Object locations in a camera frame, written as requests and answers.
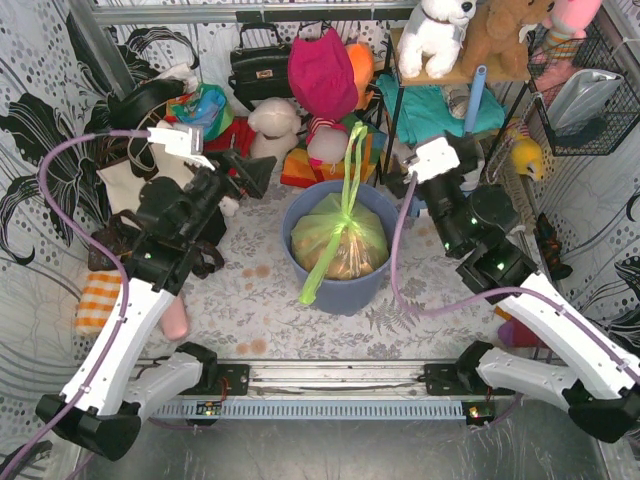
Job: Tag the black round hat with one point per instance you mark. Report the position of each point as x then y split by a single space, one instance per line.
129 112

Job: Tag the white plush dog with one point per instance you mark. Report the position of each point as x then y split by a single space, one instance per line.
433 36

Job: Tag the colourful printed bag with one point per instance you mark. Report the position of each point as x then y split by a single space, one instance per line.
207 107

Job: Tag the striped colourful sock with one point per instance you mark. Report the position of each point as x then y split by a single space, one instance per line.
514 333

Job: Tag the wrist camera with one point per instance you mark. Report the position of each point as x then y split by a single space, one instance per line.
431 159
183 141

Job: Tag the blue floor sweeper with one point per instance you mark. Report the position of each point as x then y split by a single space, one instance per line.
476 92

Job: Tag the white plush sheep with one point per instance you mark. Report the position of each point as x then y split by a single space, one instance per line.
276 124

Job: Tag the small white plush toy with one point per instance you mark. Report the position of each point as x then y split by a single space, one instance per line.
228 206

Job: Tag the black leather handbag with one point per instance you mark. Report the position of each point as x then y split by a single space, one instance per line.
260 73

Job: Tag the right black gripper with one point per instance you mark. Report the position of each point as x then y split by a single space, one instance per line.
417 189

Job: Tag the red cloth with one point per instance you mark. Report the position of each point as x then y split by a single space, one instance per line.
238 136

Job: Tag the blue trash bin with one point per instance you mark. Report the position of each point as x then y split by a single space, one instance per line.
339 297

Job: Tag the green plastic trash bag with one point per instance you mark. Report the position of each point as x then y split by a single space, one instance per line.
340 238

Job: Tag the brown teddy bear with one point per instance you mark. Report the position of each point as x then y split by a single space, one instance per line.
499 28

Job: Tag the magenta cloth bag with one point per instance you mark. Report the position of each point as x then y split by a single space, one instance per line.
321 76

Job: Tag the black wire basket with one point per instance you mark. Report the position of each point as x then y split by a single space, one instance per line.
602 134

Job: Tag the brown patterned bag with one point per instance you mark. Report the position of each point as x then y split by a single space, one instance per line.
120 235

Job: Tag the pink white plush toy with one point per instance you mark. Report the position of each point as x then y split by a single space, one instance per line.
326 141

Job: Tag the orange plush toy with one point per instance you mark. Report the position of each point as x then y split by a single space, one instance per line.
362 61

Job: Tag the white canvas tote bag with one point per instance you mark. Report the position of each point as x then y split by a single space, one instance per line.
123 187

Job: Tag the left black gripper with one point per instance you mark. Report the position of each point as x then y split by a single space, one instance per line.
232 176

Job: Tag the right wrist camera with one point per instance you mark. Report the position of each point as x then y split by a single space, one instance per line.
431 159

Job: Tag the pink glasses case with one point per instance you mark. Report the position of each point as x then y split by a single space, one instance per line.
174 321

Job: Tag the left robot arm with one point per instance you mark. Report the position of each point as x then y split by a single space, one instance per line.
173 220

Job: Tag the rainbow striped cloth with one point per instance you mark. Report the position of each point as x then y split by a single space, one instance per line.
299 172

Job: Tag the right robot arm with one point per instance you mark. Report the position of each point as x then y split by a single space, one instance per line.
597 382

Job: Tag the teal folded cloth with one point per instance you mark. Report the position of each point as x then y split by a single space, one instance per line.
424 114

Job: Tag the yellow plush duck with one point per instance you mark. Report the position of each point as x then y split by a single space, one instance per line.
525 153

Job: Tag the silver foil pouch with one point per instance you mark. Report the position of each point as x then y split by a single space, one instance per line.
582 97

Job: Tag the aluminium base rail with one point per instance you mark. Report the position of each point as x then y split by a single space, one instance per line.
330 377

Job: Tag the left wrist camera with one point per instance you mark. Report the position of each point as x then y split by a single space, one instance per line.
183 141

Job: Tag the black metal shelf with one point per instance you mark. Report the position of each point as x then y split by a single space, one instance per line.
456 76

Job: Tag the orange checkered towel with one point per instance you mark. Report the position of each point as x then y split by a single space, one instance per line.
97 301

